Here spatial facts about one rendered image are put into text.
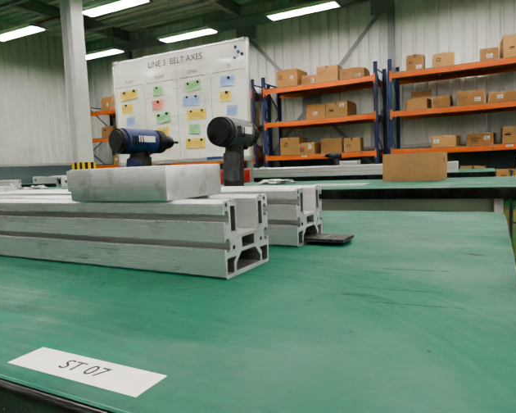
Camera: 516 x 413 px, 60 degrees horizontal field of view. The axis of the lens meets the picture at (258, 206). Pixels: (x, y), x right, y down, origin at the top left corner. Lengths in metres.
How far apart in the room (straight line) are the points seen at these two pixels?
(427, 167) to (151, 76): 2.77
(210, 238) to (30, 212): 0.32
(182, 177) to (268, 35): 12.11
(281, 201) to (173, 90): 3.61
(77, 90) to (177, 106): 5.29
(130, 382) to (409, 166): 2.33
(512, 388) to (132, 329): 0.25
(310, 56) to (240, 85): 8.26
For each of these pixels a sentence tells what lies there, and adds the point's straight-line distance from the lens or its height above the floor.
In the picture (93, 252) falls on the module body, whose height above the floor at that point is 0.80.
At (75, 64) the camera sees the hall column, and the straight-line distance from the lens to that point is 9.41.
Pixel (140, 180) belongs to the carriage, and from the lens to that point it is 0.53.
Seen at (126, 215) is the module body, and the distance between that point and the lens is 0.58.
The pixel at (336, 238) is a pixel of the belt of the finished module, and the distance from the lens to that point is 0.66.
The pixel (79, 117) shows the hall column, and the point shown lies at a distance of 9.25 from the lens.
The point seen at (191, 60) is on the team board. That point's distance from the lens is 4.14.
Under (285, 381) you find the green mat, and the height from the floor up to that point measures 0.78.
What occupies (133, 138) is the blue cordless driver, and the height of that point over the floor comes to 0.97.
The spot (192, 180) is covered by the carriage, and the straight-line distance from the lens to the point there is 0.54.
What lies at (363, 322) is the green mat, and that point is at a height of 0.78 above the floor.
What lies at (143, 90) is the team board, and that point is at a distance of 4.44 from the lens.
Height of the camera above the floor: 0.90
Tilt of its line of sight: 5 degrees down
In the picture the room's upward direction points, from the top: 2 degrees counter-clockwise
